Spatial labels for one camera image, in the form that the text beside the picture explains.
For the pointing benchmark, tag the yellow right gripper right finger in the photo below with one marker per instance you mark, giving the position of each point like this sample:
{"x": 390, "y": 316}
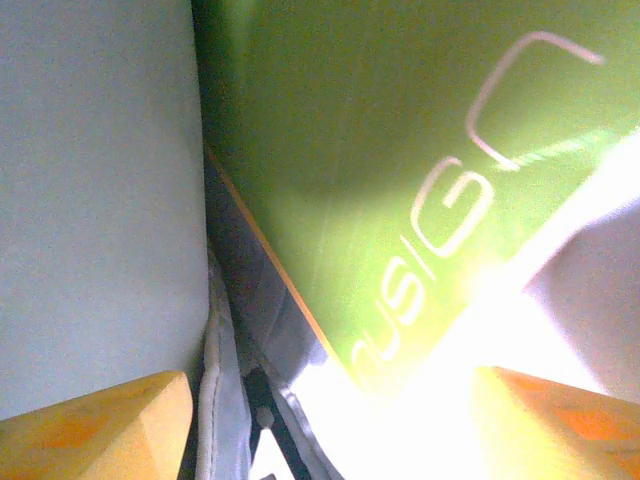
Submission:
{"x": 565, "y": 435}

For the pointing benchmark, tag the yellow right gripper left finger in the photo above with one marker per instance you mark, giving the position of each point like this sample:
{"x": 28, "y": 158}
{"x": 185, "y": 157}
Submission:
{"x": 85, "y": 435}

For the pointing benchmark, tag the navy blue school backpack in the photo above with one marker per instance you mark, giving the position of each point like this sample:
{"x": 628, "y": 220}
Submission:
{"x": 100, "y": 200}

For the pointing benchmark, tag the green design book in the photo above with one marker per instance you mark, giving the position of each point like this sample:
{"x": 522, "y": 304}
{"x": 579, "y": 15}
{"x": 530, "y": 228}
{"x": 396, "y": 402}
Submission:
{"x": 375, "y": 150}

